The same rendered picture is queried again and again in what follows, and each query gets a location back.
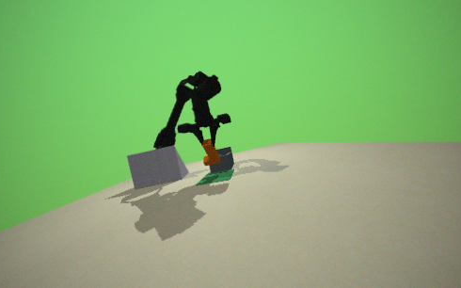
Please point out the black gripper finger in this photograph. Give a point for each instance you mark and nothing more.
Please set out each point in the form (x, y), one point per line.
(213, 130)
(198, 134)

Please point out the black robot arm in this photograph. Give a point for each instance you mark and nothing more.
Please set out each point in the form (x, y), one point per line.
(205, 88)

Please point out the orange l-shaped part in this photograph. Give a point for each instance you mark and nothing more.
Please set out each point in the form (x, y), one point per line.
(213, 156)

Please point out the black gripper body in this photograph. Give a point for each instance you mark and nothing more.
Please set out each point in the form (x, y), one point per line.
(203, 118)

